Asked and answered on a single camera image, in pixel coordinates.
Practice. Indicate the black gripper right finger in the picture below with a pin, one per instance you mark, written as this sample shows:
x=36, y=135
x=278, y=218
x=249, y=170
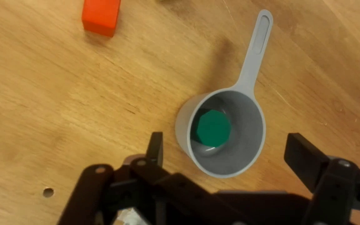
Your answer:
x=333, y=181

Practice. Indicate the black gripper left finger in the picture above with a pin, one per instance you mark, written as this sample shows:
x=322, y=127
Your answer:
x=159, y=196

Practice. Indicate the green hexagonal block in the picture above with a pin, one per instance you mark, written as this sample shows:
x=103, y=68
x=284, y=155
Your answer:
x=212, y=127

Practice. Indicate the gray measuring cup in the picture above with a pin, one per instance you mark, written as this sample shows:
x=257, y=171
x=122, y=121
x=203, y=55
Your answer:
x=242, y=107

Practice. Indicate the red cube block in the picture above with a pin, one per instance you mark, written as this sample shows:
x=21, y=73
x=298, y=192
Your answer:
x=101, y=16

